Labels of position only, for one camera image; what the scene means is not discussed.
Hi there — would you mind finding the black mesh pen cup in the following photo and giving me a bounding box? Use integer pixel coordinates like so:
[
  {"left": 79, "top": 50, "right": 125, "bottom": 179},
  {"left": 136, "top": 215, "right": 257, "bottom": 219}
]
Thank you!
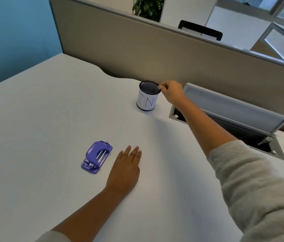
[{"left": 136, "top": 80, "right": 162, "bottom": 112}]

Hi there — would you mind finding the black office chair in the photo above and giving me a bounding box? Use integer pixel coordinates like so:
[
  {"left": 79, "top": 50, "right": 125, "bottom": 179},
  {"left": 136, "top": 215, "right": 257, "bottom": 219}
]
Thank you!
[{"left": 177, "top": 20, "right": 223, "bottom": 42}]

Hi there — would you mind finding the grey desk cable tray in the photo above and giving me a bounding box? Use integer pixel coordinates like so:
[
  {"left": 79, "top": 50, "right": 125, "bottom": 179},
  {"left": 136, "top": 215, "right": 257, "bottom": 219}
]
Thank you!
[{"left": 168, "top": 105, "right": 284, "bottom": 162}]

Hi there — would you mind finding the person's right hand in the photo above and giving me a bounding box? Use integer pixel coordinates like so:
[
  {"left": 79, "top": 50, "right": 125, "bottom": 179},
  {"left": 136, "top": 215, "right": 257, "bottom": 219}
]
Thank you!
[{"left": 158, "top": 80, "right": 188, "bottom": 107}]

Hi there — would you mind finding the white metal frame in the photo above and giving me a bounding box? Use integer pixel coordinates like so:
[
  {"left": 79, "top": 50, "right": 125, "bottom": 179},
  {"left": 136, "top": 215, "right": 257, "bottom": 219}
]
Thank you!
[{"left": 250, "top": 22, "right": 284, "bottom": 67}]

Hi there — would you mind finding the green potted plant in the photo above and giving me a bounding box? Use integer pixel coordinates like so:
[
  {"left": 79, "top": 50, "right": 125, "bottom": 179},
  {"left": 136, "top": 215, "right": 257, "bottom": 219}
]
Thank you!
[{"left": 132, "top": 0, "right": 166, "bottom": 23}]

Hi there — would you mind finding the grey cable tray lid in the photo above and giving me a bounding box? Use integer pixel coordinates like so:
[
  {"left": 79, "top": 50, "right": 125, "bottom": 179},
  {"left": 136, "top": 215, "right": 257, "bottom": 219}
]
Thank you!
[{"left": 184, "top": 83, "right": 284, "bottom": 134}]

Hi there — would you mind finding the person's right forearm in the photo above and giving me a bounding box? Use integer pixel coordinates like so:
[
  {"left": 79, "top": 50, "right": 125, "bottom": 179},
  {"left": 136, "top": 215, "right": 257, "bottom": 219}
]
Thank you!
[{"left": 177, "top": 99, "right": 284, "bottom": 242}]

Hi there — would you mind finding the window frame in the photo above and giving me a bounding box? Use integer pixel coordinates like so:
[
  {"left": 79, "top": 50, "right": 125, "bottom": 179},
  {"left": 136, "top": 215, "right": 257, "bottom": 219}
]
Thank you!
[{"left": 216, "top": 0, "right": 284, "bottom": 23}]

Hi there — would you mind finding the person's left forearm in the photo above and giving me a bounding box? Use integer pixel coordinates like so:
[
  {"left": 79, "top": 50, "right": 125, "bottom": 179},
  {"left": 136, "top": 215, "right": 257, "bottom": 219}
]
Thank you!
[{"left": 35, "top": 185, "right": 130, "bottom": 242}]

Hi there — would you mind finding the person's left hand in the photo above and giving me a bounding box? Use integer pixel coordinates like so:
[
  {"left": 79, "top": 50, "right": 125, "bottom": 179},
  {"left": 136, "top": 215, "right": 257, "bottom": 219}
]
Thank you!
[{"left": 106, "top": 146, "right": 142, "bottom": 197}]

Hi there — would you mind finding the beige desk partition panel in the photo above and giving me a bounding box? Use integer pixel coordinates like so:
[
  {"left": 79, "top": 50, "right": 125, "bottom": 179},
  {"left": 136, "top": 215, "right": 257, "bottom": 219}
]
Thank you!
[{"left": 48, "top": 0, "right": 284, "bottom": 139}]

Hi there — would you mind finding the purple hole punch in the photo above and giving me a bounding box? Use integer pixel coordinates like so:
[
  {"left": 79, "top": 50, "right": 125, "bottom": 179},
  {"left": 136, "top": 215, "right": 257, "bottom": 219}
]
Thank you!
[{"left": 81, "top": 140, "right": 113, "bottom": 175}]

